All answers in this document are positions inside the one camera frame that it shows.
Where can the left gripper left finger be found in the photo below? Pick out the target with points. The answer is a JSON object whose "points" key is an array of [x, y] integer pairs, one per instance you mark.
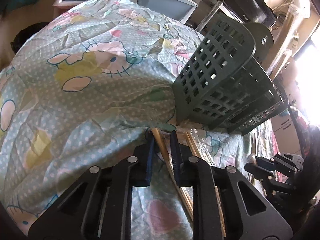
{"points": [[98, 204]]}

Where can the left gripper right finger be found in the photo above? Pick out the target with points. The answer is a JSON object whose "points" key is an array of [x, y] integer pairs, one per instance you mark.
{"points": [[225, 204]]}

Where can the chopstick pair gripper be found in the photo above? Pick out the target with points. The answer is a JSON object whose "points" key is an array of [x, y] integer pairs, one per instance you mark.
{"points": [[185, 193]]}

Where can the loose chopstick pair on table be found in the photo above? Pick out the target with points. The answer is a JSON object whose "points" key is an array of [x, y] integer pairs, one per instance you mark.
{"points": [[200, 151]]}

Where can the green plastic utensil basket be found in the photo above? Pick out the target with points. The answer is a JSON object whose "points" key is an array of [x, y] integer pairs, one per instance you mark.
{"points": [[223, 85]]}

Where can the cartoon print tablecloth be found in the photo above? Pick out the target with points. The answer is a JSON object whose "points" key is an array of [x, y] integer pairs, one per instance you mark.
{"points": [[85, 90]]}

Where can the black microwave oven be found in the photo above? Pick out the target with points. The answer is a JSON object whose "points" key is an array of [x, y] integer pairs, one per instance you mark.
{"points": [[252, 11]]}

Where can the metal shelf rack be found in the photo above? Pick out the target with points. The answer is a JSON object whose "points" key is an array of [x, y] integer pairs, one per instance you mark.
{"points": [[209, 16]]}

